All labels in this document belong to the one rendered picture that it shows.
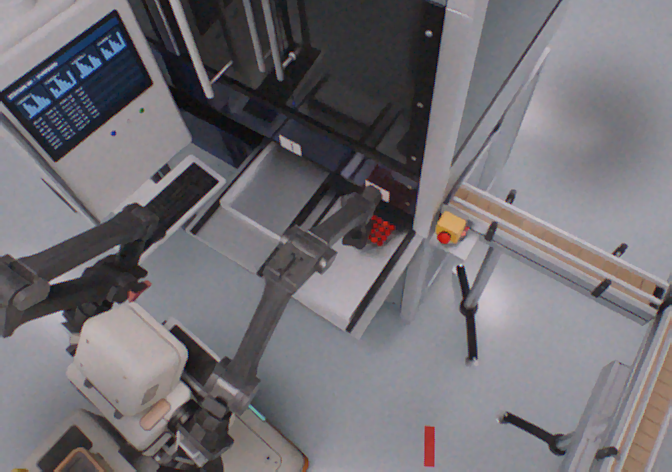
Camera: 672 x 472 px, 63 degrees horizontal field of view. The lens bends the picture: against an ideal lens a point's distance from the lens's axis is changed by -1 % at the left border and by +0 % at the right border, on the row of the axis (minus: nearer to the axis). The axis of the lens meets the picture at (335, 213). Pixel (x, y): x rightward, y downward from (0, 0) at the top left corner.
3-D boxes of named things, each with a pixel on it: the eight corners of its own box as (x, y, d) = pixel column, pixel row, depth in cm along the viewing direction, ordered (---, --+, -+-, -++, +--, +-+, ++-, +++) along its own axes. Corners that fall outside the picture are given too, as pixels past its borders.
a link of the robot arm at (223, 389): (198, 411, 124) (217, 425, 123) (217, 376, 121) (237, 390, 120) (217, 393, 132) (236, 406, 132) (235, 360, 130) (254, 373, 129)
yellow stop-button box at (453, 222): (445, 216, 176) (448, 205, 169) (465, 227, 173) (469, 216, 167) (433, 234, 173) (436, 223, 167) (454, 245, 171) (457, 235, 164)
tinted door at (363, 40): (296, 110, 167) (265, -69, 116) (421, 173, 154) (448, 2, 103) (295, 112, 167) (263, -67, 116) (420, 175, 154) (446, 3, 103)
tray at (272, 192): (279, 137, 204) (278, 132, 201) (338, 168, 196) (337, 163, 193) (221, 205, 191) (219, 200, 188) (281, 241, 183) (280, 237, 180)
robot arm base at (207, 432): (173, 425, 125) (210, 461, 121) (187, 399, 123) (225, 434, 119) (197, 412, 133) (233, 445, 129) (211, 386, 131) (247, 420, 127)
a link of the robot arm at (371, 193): (341, 200, 147) (368, 217, 146) (363, 168, 151) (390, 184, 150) (338, 217, 158) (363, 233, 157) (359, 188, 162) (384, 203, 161)
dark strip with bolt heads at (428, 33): (402, 205, 174) (423, -3, 104) (414, 211, 173) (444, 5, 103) (400, 207, 173) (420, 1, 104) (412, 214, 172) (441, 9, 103)
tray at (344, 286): (341, 201, 190) (340, 195, 187) (406, 238, 182) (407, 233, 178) (281, 278, 177) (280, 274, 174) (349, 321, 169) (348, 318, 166)
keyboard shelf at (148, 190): (178, 145, 217) (176, 141, 215) (227, 183, 208) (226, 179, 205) (88, 224, 202) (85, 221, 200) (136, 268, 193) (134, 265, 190)
